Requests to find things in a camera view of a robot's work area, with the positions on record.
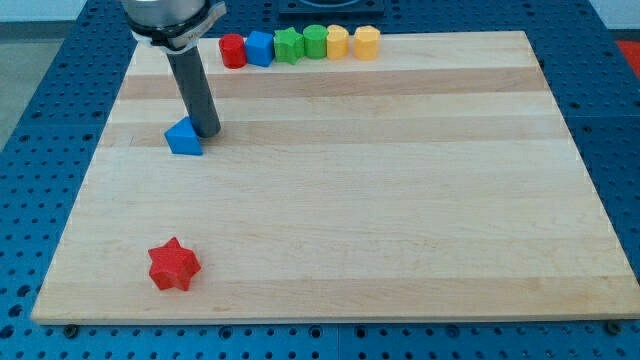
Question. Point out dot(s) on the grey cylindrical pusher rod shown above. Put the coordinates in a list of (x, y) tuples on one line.
[(188, 71)]

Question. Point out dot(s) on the blue triangle block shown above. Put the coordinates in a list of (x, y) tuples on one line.
[(182, 138)]

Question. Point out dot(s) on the red cylinder block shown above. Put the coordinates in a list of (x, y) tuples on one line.
[(233, 52)]

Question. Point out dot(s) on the blue cube block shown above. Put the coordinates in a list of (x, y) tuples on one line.
[(259, 48)]

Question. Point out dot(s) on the green star block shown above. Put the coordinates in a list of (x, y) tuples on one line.
[(288, 45)]

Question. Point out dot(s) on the green cylinder block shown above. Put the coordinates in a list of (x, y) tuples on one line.
[(315, 41)]

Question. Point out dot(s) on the yellow hexagon block left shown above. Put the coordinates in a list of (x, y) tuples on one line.
[(337, 42)]

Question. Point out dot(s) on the yellow hexagon block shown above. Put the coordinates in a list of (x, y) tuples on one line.
[(366, 42), (337, 42)]

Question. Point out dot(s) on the yellow hexagon block right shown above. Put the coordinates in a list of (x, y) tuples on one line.
[(366, 42)]

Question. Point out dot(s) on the red star block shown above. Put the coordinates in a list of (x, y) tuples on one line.
[(173, 266)]

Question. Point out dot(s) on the light wooden board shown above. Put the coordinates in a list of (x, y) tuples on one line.
[(436, 183)]

